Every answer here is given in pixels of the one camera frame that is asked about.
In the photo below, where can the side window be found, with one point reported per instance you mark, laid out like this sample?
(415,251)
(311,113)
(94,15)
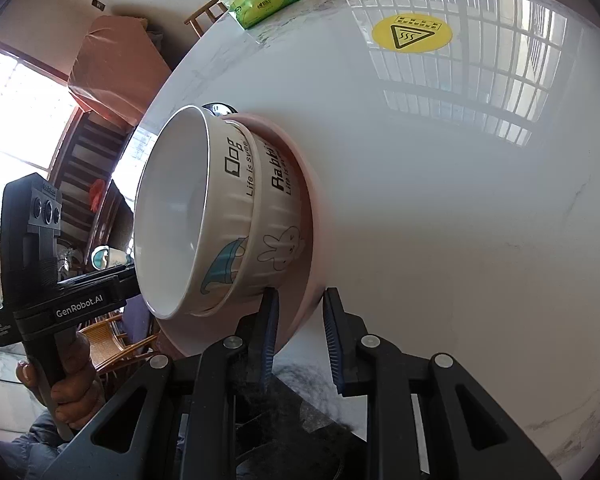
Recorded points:
(35,114)

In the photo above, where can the light wooden chair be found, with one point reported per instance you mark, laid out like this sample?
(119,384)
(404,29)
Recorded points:
(205,16)

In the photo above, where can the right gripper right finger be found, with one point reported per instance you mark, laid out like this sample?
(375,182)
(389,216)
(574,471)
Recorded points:
(343,332)

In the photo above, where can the left hand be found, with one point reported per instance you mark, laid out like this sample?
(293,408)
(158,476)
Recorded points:
(80,395)

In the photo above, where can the yellow warning sticker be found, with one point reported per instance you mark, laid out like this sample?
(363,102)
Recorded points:
(412,33)

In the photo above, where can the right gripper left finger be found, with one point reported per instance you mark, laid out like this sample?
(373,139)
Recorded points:
(258,332)

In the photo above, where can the black wall switch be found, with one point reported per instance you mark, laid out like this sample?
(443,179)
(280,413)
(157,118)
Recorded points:
(98,5)

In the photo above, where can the dark wooden bench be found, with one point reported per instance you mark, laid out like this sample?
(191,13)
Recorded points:
(82,170)

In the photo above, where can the blue floral plate on table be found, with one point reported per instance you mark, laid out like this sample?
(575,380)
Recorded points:
(220,109)

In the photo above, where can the bottle with teal label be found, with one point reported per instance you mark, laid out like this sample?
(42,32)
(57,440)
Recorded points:
(105,257)

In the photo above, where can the white ribbed bowl blue band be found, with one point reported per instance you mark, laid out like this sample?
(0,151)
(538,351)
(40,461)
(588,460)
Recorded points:
(193,212)

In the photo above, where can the orange cloth covered object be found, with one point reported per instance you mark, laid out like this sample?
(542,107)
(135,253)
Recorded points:
(118,70)

